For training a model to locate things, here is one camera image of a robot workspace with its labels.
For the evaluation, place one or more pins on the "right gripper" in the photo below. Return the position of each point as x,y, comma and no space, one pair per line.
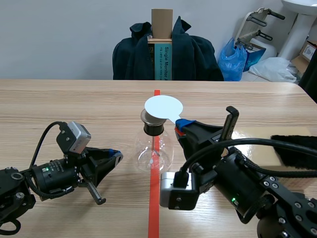
227,131

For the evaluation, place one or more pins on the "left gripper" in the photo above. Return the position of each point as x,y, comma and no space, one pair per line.
85,171

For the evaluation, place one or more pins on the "clear glass flask black stopper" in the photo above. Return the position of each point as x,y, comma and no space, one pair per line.
153,129

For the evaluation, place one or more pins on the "dark blue coat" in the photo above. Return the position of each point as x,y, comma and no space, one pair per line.
193,62

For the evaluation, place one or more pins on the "blue plastic bag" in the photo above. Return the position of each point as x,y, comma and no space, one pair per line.
231,64

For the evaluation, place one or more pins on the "teal and brown carton box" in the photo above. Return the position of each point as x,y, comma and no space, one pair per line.
162,59

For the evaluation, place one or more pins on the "flat blue bag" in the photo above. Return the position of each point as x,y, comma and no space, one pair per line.
255,59

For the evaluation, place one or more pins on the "white plastic bag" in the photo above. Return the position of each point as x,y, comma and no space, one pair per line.
270,69

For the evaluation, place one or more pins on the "black fur patch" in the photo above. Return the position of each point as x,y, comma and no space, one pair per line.
297,151

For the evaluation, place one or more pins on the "cardboard box with label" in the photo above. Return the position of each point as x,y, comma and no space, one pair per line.
309,50

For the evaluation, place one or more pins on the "white wash basin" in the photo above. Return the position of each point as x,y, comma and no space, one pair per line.
297,32

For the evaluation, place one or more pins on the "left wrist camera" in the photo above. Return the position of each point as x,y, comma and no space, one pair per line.
76,137

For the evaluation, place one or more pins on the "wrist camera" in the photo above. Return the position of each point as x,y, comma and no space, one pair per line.
76,137
178,198

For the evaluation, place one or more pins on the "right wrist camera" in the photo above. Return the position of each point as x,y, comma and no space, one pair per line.
178,198

